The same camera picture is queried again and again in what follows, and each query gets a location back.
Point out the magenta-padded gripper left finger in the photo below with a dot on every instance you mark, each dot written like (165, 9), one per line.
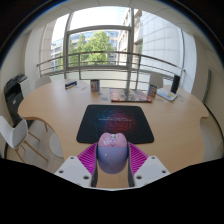
(71, 168)

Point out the pink and lilac computer mouse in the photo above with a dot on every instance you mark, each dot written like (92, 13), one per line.
(112, 156)

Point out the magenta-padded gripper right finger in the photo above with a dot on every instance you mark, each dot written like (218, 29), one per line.
(151, 168)

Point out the grey metal railing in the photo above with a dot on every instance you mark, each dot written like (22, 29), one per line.
(100, 52)

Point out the black mouse pad, red-blue print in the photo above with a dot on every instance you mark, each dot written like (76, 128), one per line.
(115, 120)

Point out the small blue-green card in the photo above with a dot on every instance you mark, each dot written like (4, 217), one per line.
(104, 98)

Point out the printed cup with blue band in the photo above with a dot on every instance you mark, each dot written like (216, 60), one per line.
(152, 90)

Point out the printed can with dark rim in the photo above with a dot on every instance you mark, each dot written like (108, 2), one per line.
(95, 85)

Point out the dark blue and white box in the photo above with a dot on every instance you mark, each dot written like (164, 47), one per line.
(70, 85)

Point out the black and white printer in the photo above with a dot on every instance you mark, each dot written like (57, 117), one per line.
(14, 95)

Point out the black upright speaker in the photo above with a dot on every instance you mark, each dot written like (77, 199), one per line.
(175, 84)

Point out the red and grey magazine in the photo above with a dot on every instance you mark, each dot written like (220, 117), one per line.
(129, 95)

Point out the white chair with wooden legs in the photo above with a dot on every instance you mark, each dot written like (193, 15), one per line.
(13, 133)

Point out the green tree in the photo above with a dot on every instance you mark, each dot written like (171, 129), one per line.
(95, 46)

